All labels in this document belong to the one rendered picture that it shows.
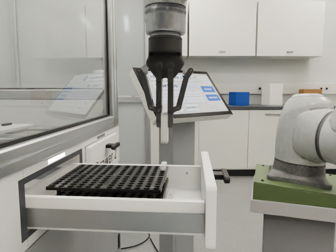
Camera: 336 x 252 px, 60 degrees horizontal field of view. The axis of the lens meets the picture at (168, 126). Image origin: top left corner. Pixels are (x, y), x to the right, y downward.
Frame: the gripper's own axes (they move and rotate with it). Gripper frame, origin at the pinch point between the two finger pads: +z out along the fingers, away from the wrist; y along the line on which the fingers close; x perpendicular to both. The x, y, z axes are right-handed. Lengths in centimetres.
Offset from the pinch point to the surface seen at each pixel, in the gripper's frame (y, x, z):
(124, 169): 9.6, -0.6, 10.2
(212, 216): -9.8, 19.6, 12.1
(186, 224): -5.5, 18.0, 14.4
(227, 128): -51, -297, 38
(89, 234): 23.1, -12.7, 33.7
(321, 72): -195, -383, -36
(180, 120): -1, -71, 6
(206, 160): -9.7, 1.1, 7.1
